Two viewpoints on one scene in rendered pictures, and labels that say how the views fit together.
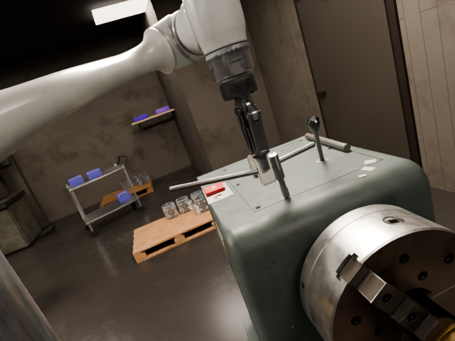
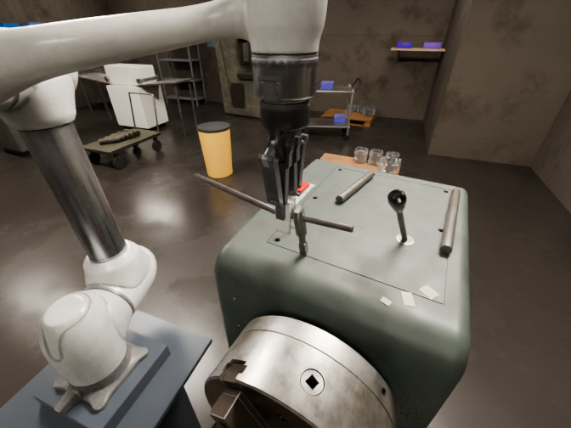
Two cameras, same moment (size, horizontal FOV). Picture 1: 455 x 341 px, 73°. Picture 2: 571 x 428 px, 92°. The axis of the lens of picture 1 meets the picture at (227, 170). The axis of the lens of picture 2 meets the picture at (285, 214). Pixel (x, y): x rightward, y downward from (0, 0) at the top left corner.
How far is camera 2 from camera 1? 0.45 m
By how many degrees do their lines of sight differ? 36
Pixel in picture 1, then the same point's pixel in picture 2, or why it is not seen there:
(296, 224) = (273, 286)
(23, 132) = (10, 81)
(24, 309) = (81, 194)
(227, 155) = (459, 133)
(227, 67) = (258, 84)
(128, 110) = (398, 30)
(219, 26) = (256, 19)
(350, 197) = (342, 310)
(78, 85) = (71, 46)
